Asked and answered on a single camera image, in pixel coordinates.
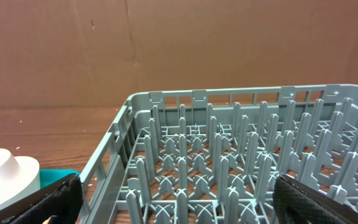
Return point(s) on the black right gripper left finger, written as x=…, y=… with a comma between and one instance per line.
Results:
x=61, y=201

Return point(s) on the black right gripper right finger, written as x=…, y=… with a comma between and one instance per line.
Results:
x=294, y=202

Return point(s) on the teal plastic tray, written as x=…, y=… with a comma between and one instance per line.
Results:
x=49, y=176

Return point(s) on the white bowl with cup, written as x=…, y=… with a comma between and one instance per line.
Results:
x=19, y=177

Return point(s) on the grey plastic dish rack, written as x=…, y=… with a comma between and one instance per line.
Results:
x=213, y=156

